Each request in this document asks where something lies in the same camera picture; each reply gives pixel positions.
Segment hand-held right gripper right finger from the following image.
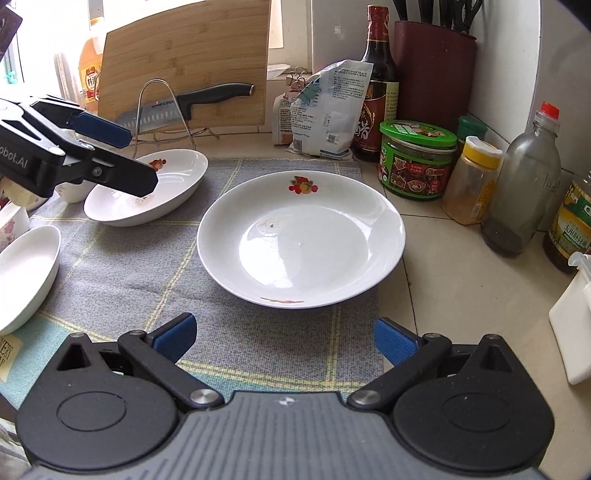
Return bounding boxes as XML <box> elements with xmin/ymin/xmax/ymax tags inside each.
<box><xmin>346</xmin><ymin>318</ymin><xmax>515</xmax><ymax>411</ymax></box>

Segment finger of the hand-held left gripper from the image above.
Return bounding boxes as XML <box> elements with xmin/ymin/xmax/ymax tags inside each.
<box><xmin>18</xmin><ymin>95</ymin><xmax>133</xmax><ymax>150</ymax></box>
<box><xmin>53</xmin><ymin>141</ymin><xmax>160</xmax><ymax>197</ymax></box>

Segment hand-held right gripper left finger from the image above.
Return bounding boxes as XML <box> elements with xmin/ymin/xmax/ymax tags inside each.
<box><xmin>55</xmin><ymin>312</ymin><xmax>227</xmax><ymax>413</ymax></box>

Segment white floral bowl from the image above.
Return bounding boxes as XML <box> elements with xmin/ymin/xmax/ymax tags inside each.
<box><xmin>0</xmin><ymin>178</ymin><xmax>49</xmax><ymax>211</ymax></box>
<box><xmin>0</xmin><ymin>203</ymin><xmax>31</xmax><ymax>253</ymax></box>

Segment white fruit print plate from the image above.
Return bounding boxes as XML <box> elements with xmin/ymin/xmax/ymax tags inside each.
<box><xmin>197</xmin><ymin>170</ymin><xmax>406</xmax><ymax>310</ymax></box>
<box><xmin>83</xmin><ymin>149</ymin><xmax>209</xmax><ymax>228</ymax></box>
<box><xmin>0</xmin><ymin>225</ymin><xmax>62</xmax><ymax>336</ymax></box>

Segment orange drink bottle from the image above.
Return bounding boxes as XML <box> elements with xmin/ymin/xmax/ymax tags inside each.
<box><xmin>78</xmin><ymin>16</ymin><xmax>106</xmax><ymax>116</ymax></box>

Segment grey plaid mat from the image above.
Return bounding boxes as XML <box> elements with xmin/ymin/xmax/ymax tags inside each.
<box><xmin>0</xmin><ymin>157</ymin><xmax>385</xmax><ymax>411</ymax></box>

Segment bamboo cutting board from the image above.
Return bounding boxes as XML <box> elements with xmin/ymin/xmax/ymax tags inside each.
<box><xmin>98</xmin><ymin>0</ymin><xmax>271</xmax><ymax>131</ymax></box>

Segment teal printed mat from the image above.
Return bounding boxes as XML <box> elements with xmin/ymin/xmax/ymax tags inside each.
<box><xmin>0</xmin><ymin>332</ymin><xmax>63</xmax><ymax>416</ymax></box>

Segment white red print bag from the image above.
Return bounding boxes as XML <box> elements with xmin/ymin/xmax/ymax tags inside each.
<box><xmin>271</xmin><ymin>90</ymin><xmax>305</xmax><ymax>147</ymax></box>

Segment yellow lid spice jar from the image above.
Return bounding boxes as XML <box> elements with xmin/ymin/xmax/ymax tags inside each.
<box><xmin>442</xmin><ymin>136</ymin><xmax>504</xmax><ymax>226</ymax></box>

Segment green lid jar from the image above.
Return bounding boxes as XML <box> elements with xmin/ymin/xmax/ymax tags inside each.
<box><xmin>379</xmin><ymin>120</ymin><xmax>458</xmax><ymax>200</ymax></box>

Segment white plastic container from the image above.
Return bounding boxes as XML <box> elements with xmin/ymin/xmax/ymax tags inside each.
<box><xmin>549</xmin><ymin>251</ymin><xmax>591</xmax><ymax>386</ymax></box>

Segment white blue print bag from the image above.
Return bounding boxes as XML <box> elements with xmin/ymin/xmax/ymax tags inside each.
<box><xmin>288</xmin><ymin>59</ymin><xmax>375</xmax><ymax>161</ymax></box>

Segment red cap glass bottle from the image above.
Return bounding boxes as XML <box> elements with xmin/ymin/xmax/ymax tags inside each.
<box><xmin>481</xmin><ymin>102</ymin><xmax>563</xmax><ymax>257</ymax></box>

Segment yellow label oil bottle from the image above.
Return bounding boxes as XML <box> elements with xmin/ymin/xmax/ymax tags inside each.
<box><xmin>542</xmin><ymin>171</ymin><xmax>591</xmax><ymax>274</ymax></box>

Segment green cap jar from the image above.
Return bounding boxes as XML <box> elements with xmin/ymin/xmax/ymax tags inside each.
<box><xmin>456</xmin><ymin>115</ymin><xmax>489</xmax><ymax>153</ymax></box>

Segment dark red knife block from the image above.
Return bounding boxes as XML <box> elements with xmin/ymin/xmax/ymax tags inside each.
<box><xmin>392</xmin><ymin>19</ymin><xmax>477</xmax><ymax>139</ymax></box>

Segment dark soy sauce bottle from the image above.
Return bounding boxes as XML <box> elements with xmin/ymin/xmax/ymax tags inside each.
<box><xmin>351</xmin><ymin>4</ymin><xmax>400</xmax><ymax>163</ymax></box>

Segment black kitchen scissors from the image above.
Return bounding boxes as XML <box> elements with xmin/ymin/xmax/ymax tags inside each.
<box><xmin>445</xmin><ymin>0</ymin><xmax>484</xmax><ymax>34</ymax></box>

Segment metal wire rack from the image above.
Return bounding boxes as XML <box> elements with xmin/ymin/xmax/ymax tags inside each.
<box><xmin>131</xmin><ymin>79</ymin><xmax>221</xmax><ymax>160</ymax></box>

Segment black handled kitchen knife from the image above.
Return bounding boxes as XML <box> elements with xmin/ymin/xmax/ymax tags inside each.
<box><xmin>114</xmin><ymin>83</ymin><xmax>256</xmax><ymax>139</ymax></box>

